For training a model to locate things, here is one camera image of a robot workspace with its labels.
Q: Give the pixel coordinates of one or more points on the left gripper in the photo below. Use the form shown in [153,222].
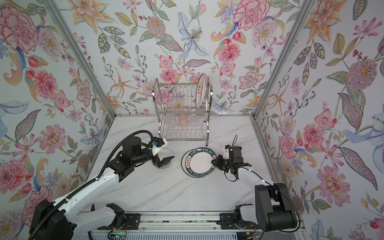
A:
[157,159]

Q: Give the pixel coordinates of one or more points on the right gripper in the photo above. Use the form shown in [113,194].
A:
[224,162]

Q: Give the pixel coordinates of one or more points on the orange bowl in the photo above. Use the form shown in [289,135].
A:
[163,153]

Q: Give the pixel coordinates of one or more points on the dark-rimmed lettered plate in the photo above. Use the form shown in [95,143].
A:
[198,162]

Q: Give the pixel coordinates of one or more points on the white plate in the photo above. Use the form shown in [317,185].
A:
[183,163]

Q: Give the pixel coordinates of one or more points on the orange patterned plate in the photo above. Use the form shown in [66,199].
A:
[201,90]

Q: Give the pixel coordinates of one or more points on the red floral patterned bowl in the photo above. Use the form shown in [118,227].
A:
[164,166]

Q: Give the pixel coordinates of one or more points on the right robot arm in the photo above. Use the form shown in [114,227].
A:
[272,210]

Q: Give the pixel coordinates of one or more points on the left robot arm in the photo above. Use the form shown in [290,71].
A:
[61,219]

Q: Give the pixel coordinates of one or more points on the chrome two-tier dish rack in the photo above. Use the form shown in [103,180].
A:
[180,98]

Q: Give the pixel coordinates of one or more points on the clear glass left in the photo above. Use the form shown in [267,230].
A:
[170,120]

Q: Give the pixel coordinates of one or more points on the clear glass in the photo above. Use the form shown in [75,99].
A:
[170,120]
[194,120]

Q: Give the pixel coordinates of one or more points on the pink tinted glass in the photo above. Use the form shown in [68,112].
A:
[183,121]

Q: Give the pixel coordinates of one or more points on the clear glass right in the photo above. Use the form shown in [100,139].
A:
[194,120]

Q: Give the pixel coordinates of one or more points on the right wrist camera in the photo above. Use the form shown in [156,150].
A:
[226,154]

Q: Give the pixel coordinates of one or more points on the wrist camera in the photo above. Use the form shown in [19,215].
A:
[157,144]
[226,154]

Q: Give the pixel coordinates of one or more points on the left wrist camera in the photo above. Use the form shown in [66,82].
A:
[157,144]

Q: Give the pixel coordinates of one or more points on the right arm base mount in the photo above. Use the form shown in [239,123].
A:
[241,218]

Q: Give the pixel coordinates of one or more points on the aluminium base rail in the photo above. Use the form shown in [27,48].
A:
[182,222]

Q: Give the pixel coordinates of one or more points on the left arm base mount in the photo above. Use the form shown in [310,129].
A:
[121,220]

